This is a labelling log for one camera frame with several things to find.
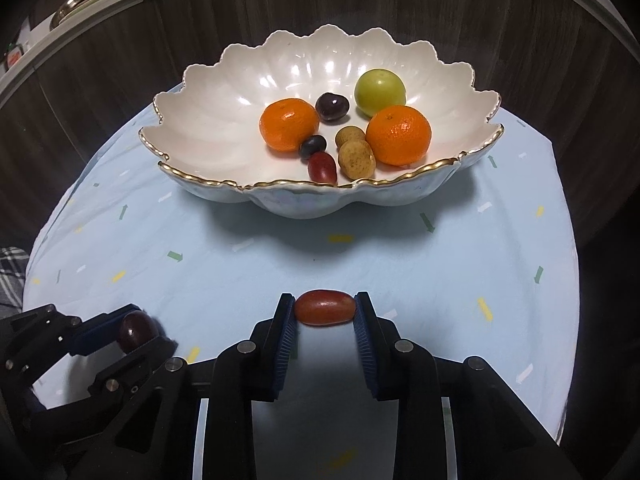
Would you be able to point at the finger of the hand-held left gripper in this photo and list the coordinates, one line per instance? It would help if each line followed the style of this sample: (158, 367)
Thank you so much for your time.
(145, 355)
(100, 332)

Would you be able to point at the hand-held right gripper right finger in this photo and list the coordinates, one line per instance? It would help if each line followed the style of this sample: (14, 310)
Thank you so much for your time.
(365, 345)

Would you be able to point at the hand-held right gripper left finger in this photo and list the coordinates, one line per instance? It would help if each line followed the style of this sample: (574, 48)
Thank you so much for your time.
(285, 345)

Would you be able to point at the dark plum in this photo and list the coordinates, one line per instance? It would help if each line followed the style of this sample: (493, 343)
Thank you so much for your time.
(136, 330)
(332, 107)

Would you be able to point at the red cherry tomato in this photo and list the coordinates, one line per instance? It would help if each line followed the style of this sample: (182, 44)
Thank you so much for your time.
(321, 166)
(325, 307)

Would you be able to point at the tan longan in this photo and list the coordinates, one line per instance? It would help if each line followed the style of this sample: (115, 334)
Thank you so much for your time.
(356, 160)
(347, 135)

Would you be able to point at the dark blueberry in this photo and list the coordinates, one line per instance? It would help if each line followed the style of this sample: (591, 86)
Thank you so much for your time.
(312, 146)

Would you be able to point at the orange mandarin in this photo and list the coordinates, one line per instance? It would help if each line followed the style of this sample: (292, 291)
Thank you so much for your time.
(398, 135)
(289, 125)

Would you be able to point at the white scalloped bowl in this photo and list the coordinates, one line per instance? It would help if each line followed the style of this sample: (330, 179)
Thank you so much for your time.
(215, 125)

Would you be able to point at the green apple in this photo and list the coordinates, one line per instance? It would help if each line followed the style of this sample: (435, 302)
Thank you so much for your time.
(380, 92)

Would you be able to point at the grey striped fringed blanket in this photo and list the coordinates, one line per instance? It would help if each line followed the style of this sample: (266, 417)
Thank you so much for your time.
(12, 275)

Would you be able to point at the light blue patterned cloth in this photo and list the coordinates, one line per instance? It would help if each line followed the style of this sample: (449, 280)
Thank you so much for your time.
(450, 260)

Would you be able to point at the steel bowl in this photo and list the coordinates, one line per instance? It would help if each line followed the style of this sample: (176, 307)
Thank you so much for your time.
(72, 7)

